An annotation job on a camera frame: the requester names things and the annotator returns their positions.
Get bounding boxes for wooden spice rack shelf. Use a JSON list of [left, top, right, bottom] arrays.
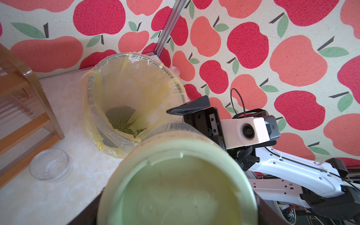
[[1, 45, 65, 188]]

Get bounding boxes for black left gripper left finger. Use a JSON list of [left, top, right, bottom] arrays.
[[67, 191, 103, 225]]

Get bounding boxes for clear jar with mung beans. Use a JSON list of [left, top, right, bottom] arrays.
[[30, 149, 73, 183]]

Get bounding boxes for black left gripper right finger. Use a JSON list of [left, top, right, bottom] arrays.
[[255, 194, 287, 225]]

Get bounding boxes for yellow plastic bin liner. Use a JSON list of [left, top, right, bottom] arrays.
[[80, 52, 189, 158]]

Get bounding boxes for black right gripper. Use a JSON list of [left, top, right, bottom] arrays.
[[166, 96, 227, 151]]

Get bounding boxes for clear plastic jar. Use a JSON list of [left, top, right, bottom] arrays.
[[170, 66, 180, 77]]

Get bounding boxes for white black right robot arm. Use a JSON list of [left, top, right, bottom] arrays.
[[167, 96, 360, 221]]

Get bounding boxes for pale green jar lid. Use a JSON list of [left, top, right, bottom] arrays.
[[97, 131, 258, 225]]

